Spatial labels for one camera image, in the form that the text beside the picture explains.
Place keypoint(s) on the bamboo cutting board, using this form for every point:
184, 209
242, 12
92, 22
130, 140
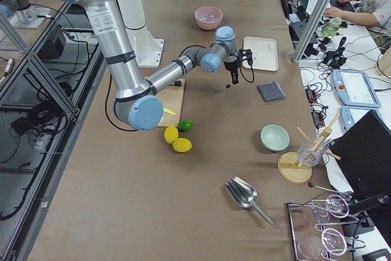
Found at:
171, 98

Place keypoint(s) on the cream rabbit serving tray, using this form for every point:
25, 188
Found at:
264, 53

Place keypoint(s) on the upper teach pendant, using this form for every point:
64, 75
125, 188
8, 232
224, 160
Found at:
355, 89

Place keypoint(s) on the teach pendant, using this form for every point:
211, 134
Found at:
352, 114
355, 89

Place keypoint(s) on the aluminium frame post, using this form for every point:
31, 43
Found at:
309, 29

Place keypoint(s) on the steel ice scoop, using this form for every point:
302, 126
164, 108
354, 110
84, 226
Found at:
245, 195

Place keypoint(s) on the wooden cup stand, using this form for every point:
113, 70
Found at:
296, 167

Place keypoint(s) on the yellow plastic knife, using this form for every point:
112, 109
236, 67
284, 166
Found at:
169, 111

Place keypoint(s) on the lower wine glass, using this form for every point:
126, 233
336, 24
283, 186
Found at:
328, 245

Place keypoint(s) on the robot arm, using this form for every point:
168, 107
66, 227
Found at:
136, 103

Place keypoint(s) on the light green bowl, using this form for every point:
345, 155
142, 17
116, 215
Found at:
274, 138

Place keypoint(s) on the metal glass rack tray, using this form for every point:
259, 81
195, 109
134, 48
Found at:
299, 227

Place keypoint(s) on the seated person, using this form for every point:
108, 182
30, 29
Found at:
374, 14

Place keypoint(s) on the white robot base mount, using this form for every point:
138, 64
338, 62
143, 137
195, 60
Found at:
148, 49

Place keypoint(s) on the yellow lemon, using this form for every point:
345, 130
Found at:
182, 145
171, 134

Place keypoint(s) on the clear textured glass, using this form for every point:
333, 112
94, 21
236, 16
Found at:
309, 156

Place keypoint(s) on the grey folded cloth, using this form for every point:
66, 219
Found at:
271, 92

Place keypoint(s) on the upper wine glass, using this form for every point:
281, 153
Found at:
320, 211

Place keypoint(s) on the green lime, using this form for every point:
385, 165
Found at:
185, 125

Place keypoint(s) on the pile of clear ice cubes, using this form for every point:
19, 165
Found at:
208, 14

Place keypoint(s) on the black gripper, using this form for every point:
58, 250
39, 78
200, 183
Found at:
230, 66

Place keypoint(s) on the pink bowl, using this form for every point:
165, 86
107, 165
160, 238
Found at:
209, 26

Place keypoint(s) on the wine glass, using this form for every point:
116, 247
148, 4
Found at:
320, 211
328, 245

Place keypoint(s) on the black monitor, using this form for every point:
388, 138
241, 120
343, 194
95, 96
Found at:
364, 152

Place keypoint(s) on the lower teach pendant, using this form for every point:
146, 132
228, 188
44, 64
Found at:
352, 114

